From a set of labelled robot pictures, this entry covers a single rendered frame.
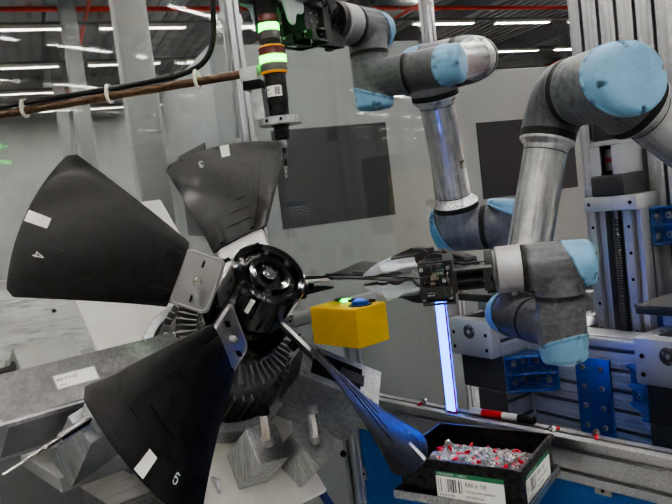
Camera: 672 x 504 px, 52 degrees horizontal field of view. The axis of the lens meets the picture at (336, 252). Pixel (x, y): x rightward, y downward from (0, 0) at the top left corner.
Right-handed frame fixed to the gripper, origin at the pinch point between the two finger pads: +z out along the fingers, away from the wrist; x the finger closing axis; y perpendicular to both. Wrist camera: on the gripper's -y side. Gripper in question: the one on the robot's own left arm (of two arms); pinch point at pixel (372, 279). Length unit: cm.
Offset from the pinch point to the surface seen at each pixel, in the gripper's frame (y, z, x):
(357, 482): -36, 16, 58
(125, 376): 40.3, 24.7, -0.5
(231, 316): 19.4, 18.3, -1.0
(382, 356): -102, 17, 51
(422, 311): -120, 3, 42
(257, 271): 14.3, 15.0, -6.3
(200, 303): 15.4, 24.6, -2.4
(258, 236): 3.6, 17.4, -9.9
